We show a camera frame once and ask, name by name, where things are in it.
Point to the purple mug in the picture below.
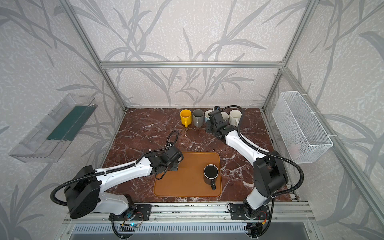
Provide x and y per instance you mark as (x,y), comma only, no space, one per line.
(225,116)

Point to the white wire basket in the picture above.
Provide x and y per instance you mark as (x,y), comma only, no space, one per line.
(298,124)

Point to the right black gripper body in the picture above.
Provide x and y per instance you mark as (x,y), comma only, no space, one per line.
(215,115)

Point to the yellow mug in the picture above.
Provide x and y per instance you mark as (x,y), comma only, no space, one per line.
(186,117)

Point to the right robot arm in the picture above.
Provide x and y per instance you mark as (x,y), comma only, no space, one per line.
(269,169)

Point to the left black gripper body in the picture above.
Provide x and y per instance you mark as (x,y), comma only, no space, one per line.
(174,159)

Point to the clear plastic wall bin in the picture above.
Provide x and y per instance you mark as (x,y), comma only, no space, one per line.
(48,141)

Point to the black mug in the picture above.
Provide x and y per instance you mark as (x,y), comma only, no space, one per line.
(211,173)

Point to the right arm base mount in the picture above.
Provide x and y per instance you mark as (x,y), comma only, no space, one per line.
(245,212)

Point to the pink object in basket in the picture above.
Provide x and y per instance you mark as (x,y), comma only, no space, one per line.
(295,151)

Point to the green circuit board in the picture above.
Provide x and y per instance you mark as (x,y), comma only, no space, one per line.
(128,227)

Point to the aluminium front rail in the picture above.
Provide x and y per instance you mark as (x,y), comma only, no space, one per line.
(217,212)

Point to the light blue mug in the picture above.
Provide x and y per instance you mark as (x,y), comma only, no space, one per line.
(207,117)

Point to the grey mug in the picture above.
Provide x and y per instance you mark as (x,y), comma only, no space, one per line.
(198,118)

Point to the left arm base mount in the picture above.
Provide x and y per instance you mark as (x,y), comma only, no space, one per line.
(139,213)

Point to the brown rectangular tray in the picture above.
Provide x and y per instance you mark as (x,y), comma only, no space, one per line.
(189,180)

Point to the white faceted mug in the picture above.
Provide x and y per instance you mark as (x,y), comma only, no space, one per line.
(235,117)

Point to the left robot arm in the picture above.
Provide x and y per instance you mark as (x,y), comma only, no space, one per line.
(87,192)

